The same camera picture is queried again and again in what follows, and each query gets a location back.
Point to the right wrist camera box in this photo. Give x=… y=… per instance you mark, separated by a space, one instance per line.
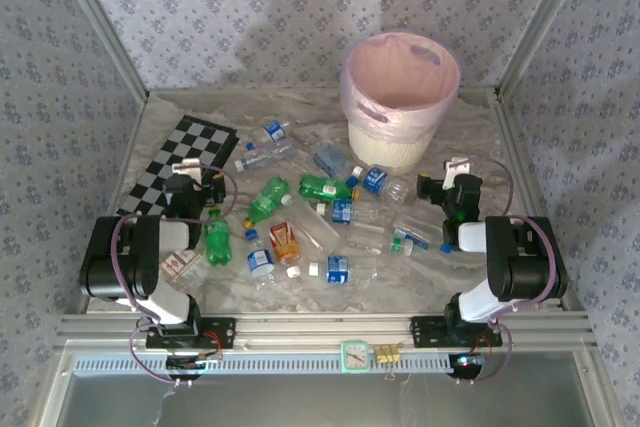
x=457 y=169

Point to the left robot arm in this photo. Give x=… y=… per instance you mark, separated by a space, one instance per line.
x=120 y=257

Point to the cream ribbed waste bin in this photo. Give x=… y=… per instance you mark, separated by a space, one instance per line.
x=385 y=149

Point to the green soda bottle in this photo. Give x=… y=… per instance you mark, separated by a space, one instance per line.
x=217 y=242

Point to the green bottle with white cap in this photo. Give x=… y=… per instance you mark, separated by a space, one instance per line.
x=265 y=199

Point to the clear bottle white cap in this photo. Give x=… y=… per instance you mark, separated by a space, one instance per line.
x=270 y=152

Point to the aluminium side rail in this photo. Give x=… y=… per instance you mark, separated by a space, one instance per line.
x=513 y=147

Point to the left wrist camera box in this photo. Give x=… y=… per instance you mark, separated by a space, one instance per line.
x=187 y=168

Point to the orange drink bottle red label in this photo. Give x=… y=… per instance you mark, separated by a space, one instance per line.
x=285 y=244

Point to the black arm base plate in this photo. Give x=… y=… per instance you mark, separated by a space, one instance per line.
x=425 y=332
x=225 y=333

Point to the grey metal panel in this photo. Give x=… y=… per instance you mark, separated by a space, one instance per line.
x=320 y=402

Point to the small brass connector block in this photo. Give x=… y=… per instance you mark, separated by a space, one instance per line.
x=387 y=353

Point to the green bottle yellow cap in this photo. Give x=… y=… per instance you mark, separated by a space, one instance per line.
x=320 y=187

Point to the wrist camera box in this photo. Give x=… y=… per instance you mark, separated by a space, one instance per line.
x=457 y=169
x=187 y=168

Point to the small electronics board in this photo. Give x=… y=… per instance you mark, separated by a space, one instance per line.
x=192 y=362
x=467 y=362

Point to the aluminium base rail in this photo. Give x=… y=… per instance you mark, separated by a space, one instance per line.
x=320 y=332

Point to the small green clock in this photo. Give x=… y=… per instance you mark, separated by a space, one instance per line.
x=355 y=357

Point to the clear bottle green label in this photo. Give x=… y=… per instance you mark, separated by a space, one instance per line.
x=398 y=246

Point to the red-white label bottle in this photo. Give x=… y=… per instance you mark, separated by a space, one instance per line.
x=175 y=264

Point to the clear bottle blue-white label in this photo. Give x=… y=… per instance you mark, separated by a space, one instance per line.
x=417 y=242

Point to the aluminium frame post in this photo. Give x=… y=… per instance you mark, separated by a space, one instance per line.
x=545 y=22
x=100 y=22

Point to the crushed blue transparent bottle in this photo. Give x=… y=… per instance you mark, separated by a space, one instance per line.
x=330 y=158

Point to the clear unlabelled bottle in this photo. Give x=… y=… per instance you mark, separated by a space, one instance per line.
x=365 y=237

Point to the black grey chessboard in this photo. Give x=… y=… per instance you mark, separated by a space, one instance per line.
x=195 y=142

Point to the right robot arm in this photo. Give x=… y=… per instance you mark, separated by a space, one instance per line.
x=520 y=257

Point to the large clear bottle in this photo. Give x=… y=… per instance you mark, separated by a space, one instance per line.
x=315 y=227

